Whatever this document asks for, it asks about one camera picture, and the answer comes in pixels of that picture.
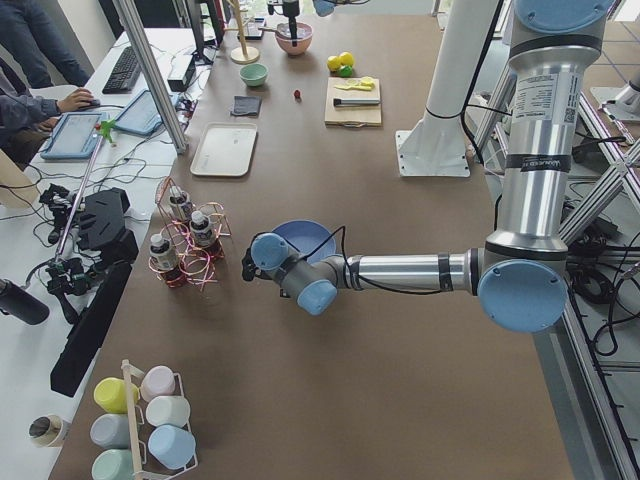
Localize pink cup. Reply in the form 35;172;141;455
140;365;175;402

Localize wooden cutting board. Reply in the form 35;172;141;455
324;77;382;127

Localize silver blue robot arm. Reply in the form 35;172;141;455
242;1;611;332
266;0;363;46

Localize yellow cup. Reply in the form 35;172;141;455
93;377;127;414

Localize blue cup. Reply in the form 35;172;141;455
147;424;196;470

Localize yellow lemon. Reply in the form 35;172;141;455
338;51;355;67
326;56;342;72

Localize blue teach pendant tablet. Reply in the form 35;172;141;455
114;89;163;137
40;112;108;161

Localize black water bottle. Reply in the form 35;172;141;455
1;279;49;325

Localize green bowl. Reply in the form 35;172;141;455
239;63;269;87

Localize black keyboard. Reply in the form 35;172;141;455
102;46;141;94

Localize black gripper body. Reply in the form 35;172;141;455
241;247;263;282
267;0;300;18

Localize metal ice scoop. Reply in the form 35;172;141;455
260;23;291;39

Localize dark sauce bottle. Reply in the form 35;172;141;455
190;210;215;248
149;233;180;272
169;185;193;222

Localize lemon slices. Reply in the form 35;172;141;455
333;76;376;92

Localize green handled grabber stick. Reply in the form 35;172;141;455
53;119;115;263

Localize copper wire bottle rack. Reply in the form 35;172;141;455
148;176;232;289

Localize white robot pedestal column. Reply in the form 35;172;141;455
396;0;508;177

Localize pink bowl with ice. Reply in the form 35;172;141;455
275;22;313;56

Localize black handled knife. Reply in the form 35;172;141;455
332;98;381;107

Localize beige rectangular tray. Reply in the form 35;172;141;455
190;122;258;178

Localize aluminium frame post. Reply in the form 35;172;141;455
114;0;188;154

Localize masking tape roll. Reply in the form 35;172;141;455
28;414;70;447

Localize white cup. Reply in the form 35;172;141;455
146;396;191;428

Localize mint green cup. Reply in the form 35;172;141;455
91;449;134;480

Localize blue plate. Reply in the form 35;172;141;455
272;220;337;264

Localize dark grey folded cloth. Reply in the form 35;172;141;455
230;96;262;117

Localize person hand on mouse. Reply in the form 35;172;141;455
56;88;95;113

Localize grey cup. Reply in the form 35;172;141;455
90;413;130;450

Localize wooden mug tree stand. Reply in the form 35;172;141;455
227;0;260;65

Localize green lime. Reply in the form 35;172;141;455
337;65;353;78

